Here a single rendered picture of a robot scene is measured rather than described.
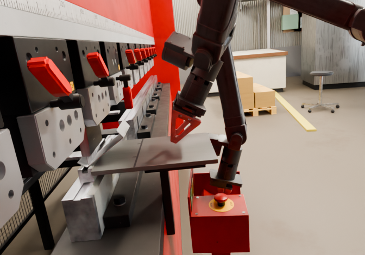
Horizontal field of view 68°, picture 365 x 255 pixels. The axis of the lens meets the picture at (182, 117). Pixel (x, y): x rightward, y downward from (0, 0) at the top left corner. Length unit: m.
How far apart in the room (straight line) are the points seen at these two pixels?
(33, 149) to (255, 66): 6.10
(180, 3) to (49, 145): 8.56
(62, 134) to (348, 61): 6.63
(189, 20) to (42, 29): 8.41
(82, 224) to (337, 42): 6.44
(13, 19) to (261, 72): 6.13
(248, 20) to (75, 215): 8.39
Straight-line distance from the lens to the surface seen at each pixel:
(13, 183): 0.31
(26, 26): 0.39
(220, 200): 0.80
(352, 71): 6.91
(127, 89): 0.77
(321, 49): 6.62
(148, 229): 0.61
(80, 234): 0.62
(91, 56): 0.51
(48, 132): 0.38
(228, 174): 0.86
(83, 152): 0.63
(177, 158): 0.59
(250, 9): 8.78
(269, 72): 6.40
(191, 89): 0.58
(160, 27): 2.76
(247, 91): 4.50
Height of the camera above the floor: 1.23
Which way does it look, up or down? 15 degrees down
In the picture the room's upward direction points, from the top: 5 degrees counter-clockwise
